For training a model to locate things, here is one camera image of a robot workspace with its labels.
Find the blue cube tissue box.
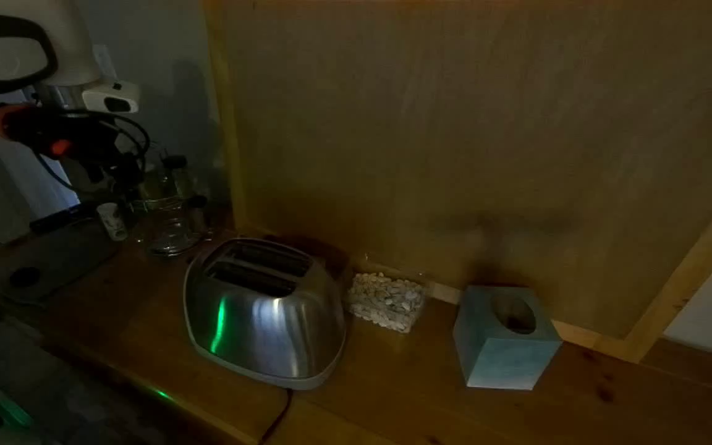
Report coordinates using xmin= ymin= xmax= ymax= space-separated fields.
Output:
xmin=451 ymin=284 xmax=564 ymax=394

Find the black cable with orange tape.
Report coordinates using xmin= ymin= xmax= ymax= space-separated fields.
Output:
xmin=0 ymin=101 xmax=154 ymax=194

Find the stainless steel toaster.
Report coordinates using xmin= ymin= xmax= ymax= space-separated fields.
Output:
xmin=181 ymin=236 xmax=348 ymax=394

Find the dark-lidded spice jar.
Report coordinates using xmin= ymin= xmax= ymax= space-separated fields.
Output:
xmin=164 ymin=153 xmax=196 ymax=202

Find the black flat tray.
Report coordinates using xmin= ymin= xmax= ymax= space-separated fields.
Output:
xmin=0 ymin=218 xmax=126 ymax=306

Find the small white salt bottle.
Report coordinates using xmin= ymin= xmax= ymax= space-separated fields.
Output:
xmin=95 ymin=200 xmax=132 ymax=246

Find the brown container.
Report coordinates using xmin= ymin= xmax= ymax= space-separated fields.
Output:
xmin=137 ymin=166 xmax=169 ymax=208

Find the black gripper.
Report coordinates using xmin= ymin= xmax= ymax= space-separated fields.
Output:
xmin=72 ymin=121 xmax=149 ymax=212

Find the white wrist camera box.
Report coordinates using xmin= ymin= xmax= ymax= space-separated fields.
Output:
xmin=81 ymin=79 xmax=142 ymax=116

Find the black toaster power cable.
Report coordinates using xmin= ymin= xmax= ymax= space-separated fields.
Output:
xmin=257 ymin=388 xmax=295 ymax=445

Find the large wooden board panel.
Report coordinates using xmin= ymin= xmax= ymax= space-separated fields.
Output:
xmin=201 ymin=0 xmax=712 ymax=367

